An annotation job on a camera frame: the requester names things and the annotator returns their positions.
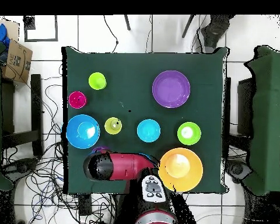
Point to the yellow cup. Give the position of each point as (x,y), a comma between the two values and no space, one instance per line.
(109,128)

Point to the purple cup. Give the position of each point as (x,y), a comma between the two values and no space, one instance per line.
(100,148)

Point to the large blue bowl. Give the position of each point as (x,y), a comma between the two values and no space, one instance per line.
(74,135)

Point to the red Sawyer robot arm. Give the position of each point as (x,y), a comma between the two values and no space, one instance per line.
(121,165)

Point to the small light blue ribbed bowl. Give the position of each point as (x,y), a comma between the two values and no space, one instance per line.
(148,130)

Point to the wide purple bowl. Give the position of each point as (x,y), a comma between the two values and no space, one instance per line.
(171,89)

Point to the dark green table cloth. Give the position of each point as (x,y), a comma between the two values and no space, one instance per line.
(130,70)

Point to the small green ribbed bowl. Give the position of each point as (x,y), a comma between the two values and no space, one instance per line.
(193,137)

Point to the lime green cup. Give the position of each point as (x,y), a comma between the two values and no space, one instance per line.
(96,80)

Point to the red cup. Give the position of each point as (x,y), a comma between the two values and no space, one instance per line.
(74,102)

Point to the large orange bowl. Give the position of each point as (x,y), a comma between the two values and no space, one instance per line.
(191,179)

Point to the black tripod stand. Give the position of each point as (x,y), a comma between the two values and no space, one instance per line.
(214,30)

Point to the printed cardboard box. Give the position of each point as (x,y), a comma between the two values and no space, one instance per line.
(16,63)

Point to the plain cardboard box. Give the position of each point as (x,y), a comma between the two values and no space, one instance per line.
(12,30)

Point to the blue bag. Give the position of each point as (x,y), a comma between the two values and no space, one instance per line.
(0,32)

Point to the black bench frame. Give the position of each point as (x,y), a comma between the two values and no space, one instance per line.
(36,105)

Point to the black pedestal foot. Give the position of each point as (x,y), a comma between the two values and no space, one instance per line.
(238,169)
(18,166)

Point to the black square floor frame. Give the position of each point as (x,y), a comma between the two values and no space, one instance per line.
(40,40)

